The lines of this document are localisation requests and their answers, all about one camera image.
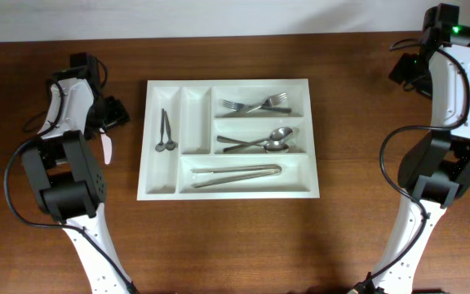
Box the metal fork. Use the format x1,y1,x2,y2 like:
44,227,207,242
222,100,292,114
242,92,287,113

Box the small metal teaspoon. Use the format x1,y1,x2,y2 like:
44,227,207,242
164,111,177,151
154,109,166,153

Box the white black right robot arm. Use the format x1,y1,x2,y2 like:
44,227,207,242
351,3,470,293

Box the white cutlery tray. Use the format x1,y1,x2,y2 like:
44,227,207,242
137,78,319,201

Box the metal tongs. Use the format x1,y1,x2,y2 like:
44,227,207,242
191,164,282,189

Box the pink plastic knife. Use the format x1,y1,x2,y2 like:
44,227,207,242
100,129,113,165

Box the metal spoon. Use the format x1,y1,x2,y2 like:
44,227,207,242
216,127,294,153
216,136,290,154

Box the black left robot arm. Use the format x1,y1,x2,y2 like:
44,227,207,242
15,52,137,293

